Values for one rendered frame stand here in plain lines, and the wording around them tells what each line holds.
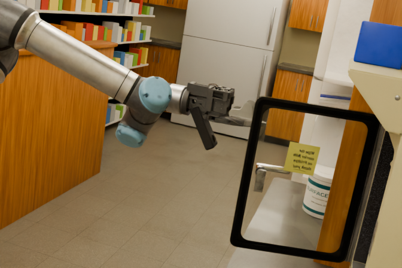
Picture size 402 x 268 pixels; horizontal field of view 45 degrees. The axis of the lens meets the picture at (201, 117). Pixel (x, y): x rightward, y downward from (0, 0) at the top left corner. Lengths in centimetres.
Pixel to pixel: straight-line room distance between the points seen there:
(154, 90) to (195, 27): 503
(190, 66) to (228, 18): 75
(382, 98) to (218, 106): 44
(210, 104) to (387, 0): 50
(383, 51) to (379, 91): 22
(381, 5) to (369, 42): 18
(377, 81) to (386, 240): 30
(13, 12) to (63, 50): 13
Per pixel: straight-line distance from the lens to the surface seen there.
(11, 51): 124
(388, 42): 114
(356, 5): 234
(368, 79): 93
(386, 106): 94
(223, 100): 121
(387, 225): 100
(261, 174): 121
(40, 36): 112
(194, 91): 123
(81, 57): 111
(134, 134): 119
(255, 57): 592
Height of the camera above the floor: 159
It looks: 13 degrees down
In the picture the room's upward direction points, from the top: 9 degrees clockwise
